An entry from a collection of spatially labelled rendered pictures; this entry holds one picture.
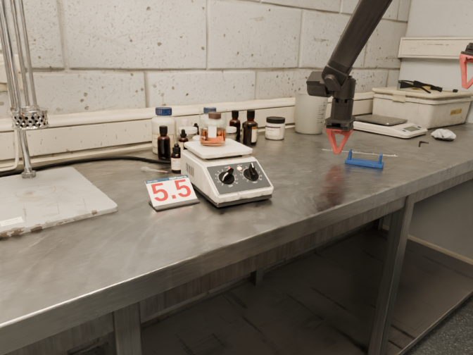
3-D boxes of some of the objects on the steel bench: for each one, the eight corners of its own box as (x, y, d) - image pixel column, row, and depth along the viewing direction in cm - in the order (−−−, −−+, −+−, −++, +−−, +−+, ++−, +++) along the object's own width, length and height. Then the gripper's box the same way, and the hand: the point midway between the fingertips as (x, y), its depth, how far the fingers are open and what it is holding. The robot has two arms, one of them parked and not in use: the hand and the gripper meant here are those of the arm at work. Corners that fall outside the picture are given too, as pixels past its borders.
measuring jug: (310, 126, 157) (314, 89, 152) (338, 131, 148) (342, 92, 143) (282, 131, 145) (285, 91, 140) (310, 136, 136) (314, 95, 131)
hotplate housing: (274, 199, 77) (276, 162, 75) (216, 210, 71) (217, 170, 69) (226, 170, 96) (226, 139, 93) (177, 176, 90) (176, 143, 87)
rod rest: (383, 165, 103) (385, 153, 102) (382, 168, 100) (384, 156, 99) (346, 160, 107) (348, 148, 106) (344, 163, 104) (345, 151, 103)
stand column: (37, 177, 83) (-23, -231, 61) (23, 179, 82) (-44, -240, 59) (34, 174, 85) (-25, -223, 63) (20, 176, 84) (-46, -230, 62)
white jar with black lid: (271, 135, 137) (272, 115, 135) (287, 137, 134) (288, 117, 131) (261, 138, 132) (262, 117, 130) (278, 141, 128) (279, 120, 126)
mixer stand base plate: (120, 210, 70) (119, 205, 69) (-6, 239, 58) (-7, 234, 58) (72, 170, 92) (72, 165, 92) (-25, 185, 80) (-27, 180, 80)
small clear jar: (175, 151, 112) (174, 129, 110) (182, 146, 118) (181, 125, 116) (193, 152, 111) (193, 130, 109) (200, 148, 116) (200, 127, 114)
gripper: (352, 100, 96) (345, 159, 100) (358, 96, 104) (352, 151, 109) (326, 98, 98) (320, 156, 103) (333, 95, 107) (328, 148, 112)
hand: (337, 151), depth 106 cm, fingers closed
